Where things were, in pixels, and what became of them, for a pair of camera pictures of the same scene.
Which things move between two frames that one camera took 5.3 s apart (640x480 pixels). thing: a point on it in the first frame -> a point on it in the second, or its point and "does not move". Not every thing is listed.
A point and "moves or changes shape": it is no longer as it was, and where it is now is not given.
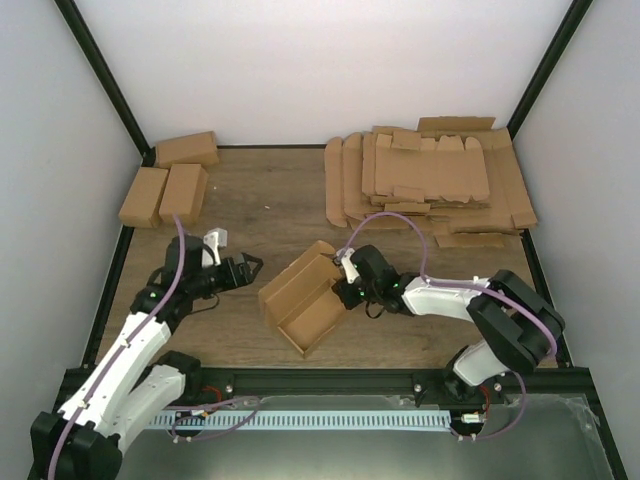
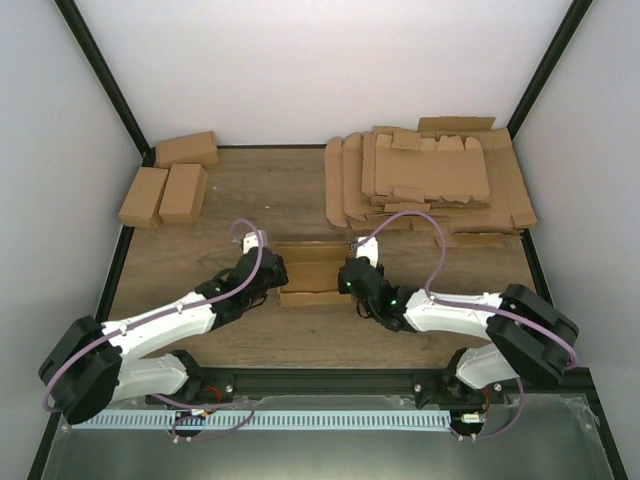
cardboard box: [140, 208] does not move
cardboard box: [184, 194] does not move
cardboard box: [300, 299] moves or changes shape
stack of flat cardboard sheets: [458, 177] does not move
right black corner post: [549, 65] does not move
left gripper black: [233, 270] -> [281, 278]
